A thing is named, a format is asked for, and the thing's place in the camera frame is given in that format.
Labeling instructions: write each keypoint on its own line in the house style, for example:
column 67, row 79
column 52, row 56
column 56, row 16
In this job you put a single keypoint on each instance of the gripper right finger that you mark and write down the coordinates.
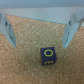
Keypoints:
column 71, row 30

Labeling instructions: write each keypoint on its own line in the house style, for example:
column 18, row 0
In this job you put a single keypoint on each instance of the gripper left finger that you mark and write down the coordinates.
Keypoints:
column 7, row 28

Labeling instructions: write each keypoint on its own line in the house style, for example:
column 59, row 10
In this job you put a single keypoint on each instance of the purple block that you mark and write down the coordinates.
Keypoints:
column 48, row 56

